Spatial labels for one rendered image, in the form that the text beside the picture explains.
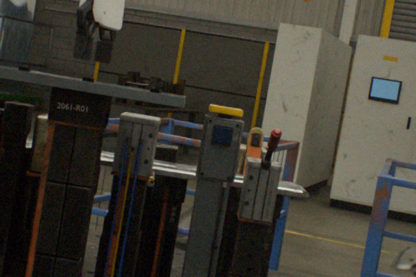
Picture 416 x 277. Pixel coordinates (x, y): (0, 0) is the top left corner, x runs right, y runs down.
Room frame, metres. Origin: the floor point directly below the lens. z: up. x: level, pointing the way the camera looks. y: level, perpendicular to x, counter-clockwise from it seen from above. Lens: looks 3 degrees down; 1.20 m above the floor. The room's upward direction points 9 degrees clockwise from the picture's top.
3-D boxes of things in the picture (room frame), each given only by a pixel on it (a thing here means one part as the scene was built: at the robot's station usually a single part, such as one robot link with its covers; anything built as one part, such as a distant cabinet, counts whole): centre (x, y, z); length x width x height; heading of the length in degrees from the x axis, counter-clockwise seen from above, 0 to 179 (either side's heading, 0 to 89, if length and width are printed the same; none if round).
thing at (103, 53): (1.51, 0.21, 1.24); 0.03 x 0.03 x 0.07; 75
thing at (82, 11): (1.41, 0.24, 1.29); 0.08 x 0.01 x 0.06; 165
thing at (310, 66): (10.54, -1.22, 1.22); 2.40 x 0.54 x 2.45; 162
